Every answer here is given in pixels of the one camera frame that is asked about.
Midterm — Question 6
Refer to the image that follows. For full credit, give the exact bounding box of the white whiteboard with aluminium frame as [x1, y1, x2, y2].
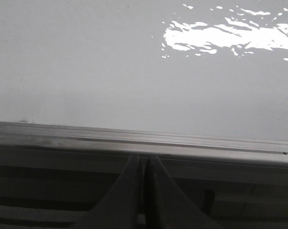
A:
[0, 0, 288, 167]

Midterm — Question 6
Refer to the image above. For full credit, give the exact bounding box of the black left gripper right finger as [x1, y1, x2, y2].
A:
[145, 156, 220, 229]

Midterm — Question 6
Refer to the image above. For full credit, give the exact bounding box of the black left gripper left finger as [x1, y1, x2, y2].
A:
[70, 156, 142, 229]

